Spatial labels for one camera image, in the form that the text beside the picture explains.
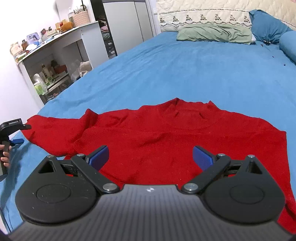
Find red knit sweater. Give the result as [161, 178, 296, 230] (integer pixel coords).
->
[23, 98, 295, 232]

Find person's left hand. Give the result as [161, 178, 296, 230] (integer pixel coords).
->
[0, 145, 12, 168]

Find beige bag on floor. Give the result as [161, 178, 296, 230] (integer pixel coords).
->
[71, 61, 92, 82]

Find blue bed sheet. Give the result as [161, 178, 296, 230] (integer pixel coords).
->
[1, 32, 295, 230]

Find woven basket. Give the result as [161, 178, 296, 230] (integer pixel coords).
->
[73, 11, 90, 27]

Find grey white wardrobe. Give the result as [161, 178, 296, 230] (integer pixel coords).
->
[91, 1, 154, 59]

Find blue duvet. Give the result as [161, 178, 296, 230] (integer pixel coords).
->
[279, 31, 296, 62]

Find green pillow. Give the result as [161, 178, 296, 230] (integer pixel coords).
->
[177, 23, 256, 45]

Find dark blue pillow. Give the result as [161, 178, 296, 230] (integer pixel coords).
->
[249, 9, 292, 44]

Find cream quilted headboard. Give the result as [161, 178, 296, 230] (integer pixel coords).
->
[156, 0, 295, 32]

